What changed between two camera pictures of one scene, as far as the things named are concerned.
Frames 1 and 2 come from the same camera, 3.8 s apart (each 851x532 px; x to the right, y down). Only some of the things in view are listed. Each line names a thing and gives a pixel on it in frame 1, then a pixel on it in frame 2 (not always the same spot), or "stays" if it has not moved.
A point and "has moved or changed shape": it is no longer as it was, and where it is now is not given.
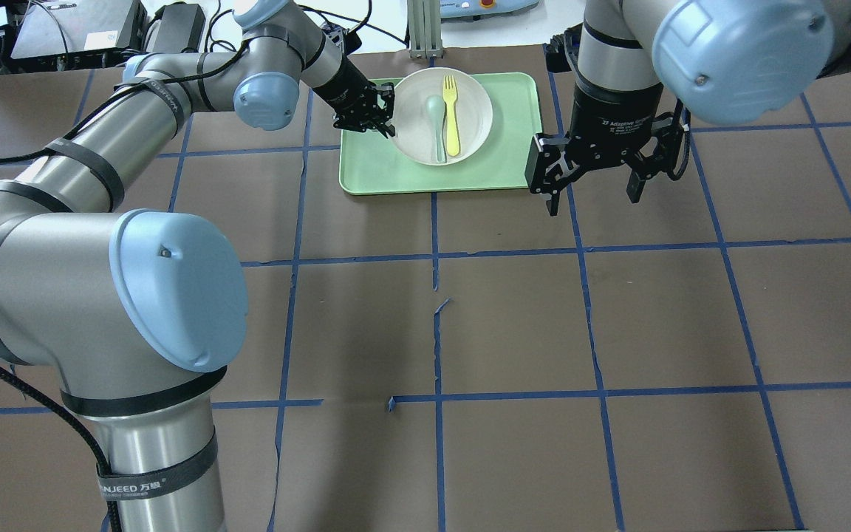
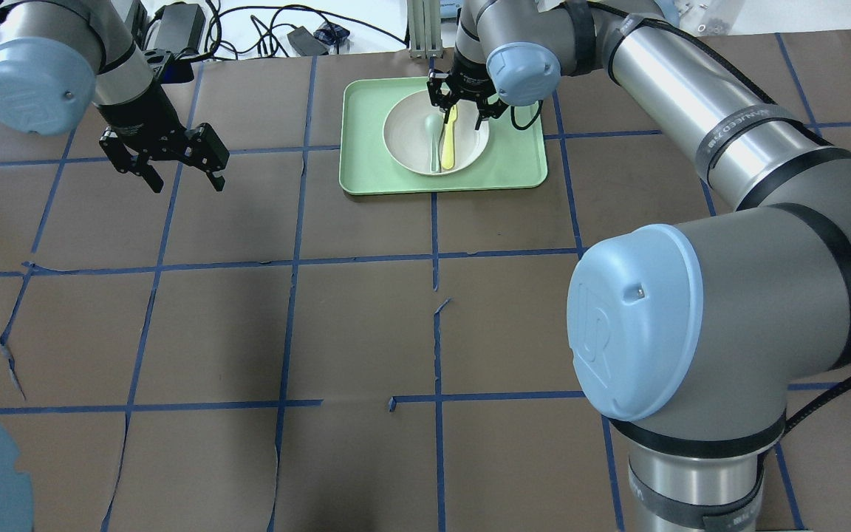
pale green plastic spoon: x=436 y=107 has moved or changed shape
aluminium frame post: x=425 y=28 stays
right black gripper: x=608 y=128 to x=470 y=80
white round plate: x=442 y=117 has moved or changed shape
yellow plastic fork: x=450 y=92 has moved or changed shape
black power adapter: x=182 y=26 stays
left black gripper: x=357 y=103 to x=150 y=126
